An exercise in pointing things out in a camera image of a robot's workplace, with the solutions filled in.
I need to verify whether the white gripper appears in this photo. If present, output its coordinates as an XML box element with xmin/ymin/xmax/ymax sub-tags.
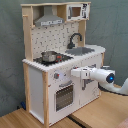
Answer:
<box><xmin>71</xmin><ymin>67</ymin><xmax>92</xmax><ymax>79</ymax></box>

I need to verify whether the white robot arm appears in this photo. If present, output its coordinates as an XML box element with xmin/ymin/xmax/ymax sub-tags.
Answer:
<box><xmin>71</xmin><ymin>66</ymin><xmax>128</xmax><ymax>96</ymax></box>

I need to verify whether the wooden toy kitchen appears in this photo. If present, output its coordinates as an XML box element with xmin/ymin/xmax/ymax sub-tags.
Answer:
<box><xmin>22</xmin><ymin>2</ymin><xmax>105</xmax><ymax>128</ymax></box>

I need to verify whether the grey toy sink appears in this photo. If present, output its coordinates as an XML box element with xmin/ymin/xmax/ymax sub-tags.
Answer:
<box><xmin>66</xmin><ymin>47</ymin><xmax>94</xmax><ymax>56</ymax></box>

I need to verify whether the left red stove knob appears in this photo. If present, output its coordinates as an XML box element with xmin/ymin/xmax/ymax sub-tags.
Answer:
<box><xmin>54</xmin><ymin>73</ymin><xmax>60</xmax><ymax>79</ymax></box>

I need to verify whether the black toy stovetop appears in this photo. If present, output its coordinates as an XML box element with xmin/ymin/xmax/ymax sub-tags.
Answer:
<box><xmin>35</xmin><ymin>54</ymin><xmax>71</xmax><ymax>66</ymax></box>

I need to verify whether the toy oven door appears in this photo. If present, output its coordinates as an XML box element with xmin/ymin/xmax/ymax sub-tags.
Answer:
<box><xmin>56</xmin><ymin>85</ymin><xmax>73</xmax><ymax>111</ymax></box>

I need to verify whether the black toy faucet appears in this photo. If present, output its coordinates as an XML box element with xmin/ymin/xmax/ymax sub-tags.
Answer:
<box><xmin>67</xmin><ymin>33</ymin><xmax>82</xmax><ymax>49</ymax></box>

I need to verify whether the silver toy pot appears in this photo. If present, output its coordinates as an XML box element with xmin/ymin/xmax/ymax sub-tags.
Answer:
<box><xmin>41</xmin><ymin>51</ymin><xmax>57</xmax><ymax>62</ymax></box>

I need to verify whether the grey backdrop curtain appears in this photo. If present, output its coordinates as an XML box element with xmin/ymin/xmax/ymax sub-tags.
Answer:
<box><xmin>0</xmin><ymin>0</ymin><xmax>128</xmax><ymax>117</ymax></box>

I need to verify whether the toy microwave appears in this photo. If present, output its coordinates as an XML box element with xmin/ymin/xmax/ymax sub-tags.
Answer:
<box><xmin>67</xmin><ymin>3</ymin><xmax>90</xmax><ymax>21</ymax></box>

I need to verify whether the grey range hood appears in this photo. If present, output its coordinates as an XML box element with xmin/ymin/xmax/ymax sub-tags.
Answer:
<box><xmin>35</xmin><ymin>5</ymin><xmax>64</xmax><ymax>27</ymax></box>

